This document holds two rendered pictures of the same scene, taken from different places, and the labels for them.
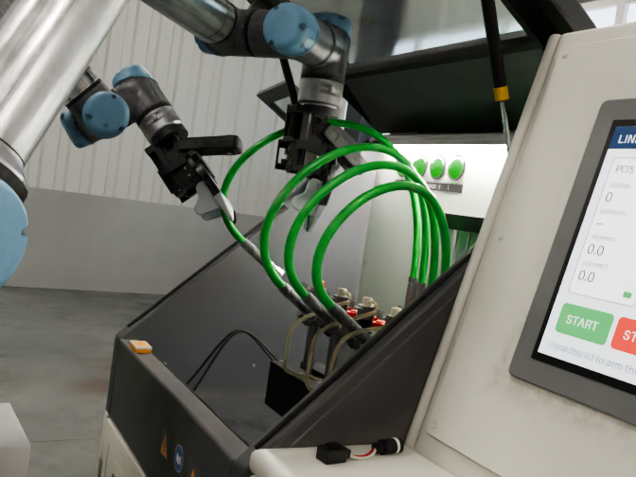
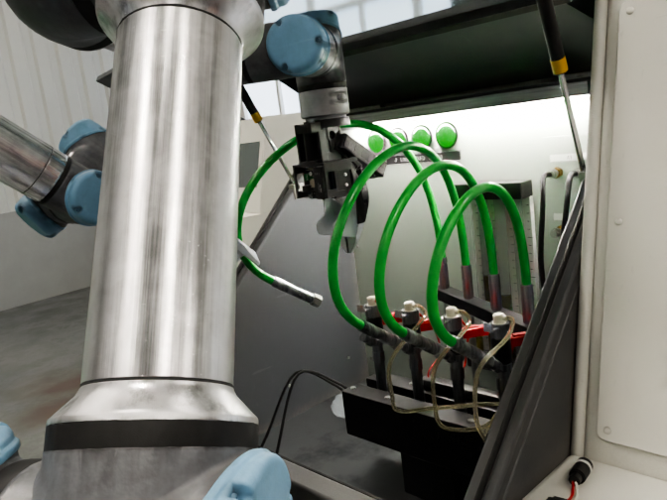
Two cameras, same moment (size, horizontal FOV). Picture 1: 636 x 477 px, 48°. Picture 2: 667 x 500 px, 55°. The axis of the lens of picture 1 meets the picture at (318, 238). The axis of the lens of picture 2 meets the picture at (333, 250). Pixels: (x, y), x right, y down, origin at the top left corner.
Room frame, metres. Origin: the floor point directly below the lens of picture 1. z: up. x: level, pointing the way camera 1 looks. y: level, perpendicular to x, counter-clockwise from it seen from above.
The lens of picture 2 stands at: (0.27, 0.29, 1.42)
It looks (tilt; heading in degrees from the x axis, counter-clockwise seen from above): 11 degrees down; 346
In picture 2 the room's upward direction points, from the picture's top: 7 degrees counter-clockwise
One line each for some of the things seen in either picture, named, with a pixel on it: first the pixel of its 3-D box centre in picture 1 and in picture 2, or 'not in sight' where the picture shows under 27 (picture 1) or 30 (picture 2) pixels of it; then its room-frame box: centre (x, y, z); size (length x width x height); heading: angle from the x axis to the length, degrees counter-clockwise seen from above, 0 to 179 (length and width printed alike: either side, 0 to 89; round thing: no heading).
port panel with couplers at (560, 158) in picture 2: not in sight; (581, 229); (1.17, -0.36, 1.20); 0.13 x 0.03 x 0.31; 29
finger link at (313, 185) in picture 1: (307, 204); (344, 226); (1.21, 0.03, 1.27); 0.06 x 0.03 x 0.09; 119
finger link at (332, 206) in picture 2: (299, 203); (331, 226); (1.24, 0.04, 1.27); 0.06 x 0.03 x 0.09; 119
